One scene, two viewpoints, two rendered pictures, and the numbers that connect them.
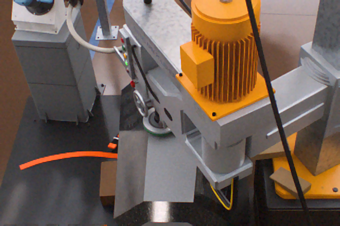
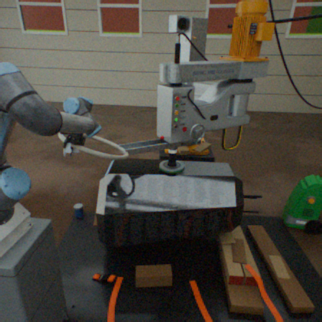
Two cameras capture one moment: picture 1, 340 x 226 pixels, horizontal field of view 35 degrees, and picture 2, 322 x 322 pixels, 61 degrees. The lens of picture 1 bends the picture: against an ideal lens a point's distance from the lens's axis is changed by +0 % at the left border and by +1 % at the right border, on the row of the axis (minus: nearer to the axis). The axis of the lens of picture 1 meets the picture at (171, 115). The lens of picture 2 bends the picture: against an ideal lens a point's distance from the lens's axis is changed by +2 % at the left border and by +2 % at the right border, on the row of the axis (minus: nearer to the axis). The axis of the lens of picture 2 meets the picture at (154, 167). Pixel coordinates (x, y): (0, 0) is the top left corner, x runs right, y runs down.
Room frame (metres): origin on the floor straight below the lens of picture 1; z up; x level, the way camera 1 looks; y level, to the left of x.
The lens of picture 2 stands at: (2.41, 2.11, 1.88)
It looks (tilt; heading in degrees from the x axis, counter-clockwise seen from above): 26 degrees down; 265
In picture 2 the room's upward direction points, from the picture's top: 1 degrees clockwise
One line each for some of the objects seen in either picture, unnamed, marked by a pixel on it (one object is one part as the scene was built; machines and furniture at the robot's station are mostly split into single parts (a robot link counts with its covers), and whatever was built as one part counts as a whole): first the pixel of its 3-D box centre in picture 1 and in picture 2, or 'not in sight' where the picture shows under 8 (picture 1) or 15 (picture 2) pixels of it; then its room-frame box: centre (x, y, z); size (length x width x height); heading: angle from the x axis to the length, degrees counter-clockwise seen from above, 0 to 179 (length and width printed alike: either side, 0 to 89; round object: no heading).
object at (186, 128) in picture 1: (190, 112); (213, 111); (1.71, -0.09, 1.33); 0.74 x 0.23 x 0.49; 25
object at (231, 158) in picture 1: (223, 143); (236, 103); (1.47, -0.21, 1.37); 0.19 x 0.19 x 0.20
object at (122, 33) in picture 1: (127, 54); (175, 112); (2.08, 0.19, 1.40); 0.08 x 0.03 x 0.28; 25
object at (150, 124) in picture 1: (161, 119); (172, 165); (2.07, 0.06, 0.90); 0.21 x 0.21 x 0.01
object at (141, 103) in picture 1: (146, 101); (194, 131); (1.91, 0.12, 1.22); 0.15 x 0.10 x 0.15; 25
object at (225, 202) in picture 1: (222, 182); (231, 134); (1.47, -0.21, 1.08); 0.23 x 0.03 x 0.32; 25
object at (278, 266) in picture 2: not in sight; (278, 267); (1.15, 0.47, 0.09); 0.25 x 0.10 x 0.01; 80
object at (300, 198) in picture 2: not in sight; (309, 190); (0.53, -0.21, 0.43); 0.35 x 0.35 x 0.87; 69
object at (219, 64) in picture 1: (221, 47); (249, 31); (1.46, -0.20, 1.93); 0.31 x 0.28 x 0.40; 115
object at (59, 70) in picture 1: (59, 66); (15, 290); (3.15, 0.84, 0.43); 0.50 x 0.50 x 0.85; 77
